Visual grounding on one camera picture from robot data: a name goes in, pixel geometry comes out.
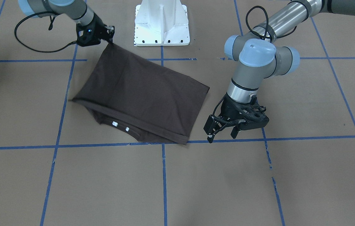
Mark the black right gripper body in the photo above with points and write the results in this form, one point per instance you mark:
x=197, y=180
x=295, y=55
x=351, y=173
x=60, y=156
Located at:
x=98, y=27

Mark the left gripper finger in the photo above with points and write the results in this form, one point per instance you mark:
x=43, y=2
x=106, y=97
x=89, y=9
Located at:
x=213, y=130
x=235, y=131

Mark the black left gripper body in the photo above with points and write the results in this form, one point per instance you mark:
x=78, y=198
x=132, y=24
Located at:
x=226, y=110

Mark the dark brown t-shirt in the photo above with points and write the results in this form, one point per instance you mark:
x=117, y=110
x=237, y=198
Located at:
x=149, y=102

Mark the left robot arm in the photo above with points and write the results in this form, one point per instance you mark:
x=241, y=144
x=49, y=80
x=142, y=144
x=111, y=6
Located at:
x=258, y=58

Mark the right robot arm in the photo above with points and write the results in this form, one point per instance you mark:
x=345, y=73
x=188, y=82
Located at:
x=77, y=10

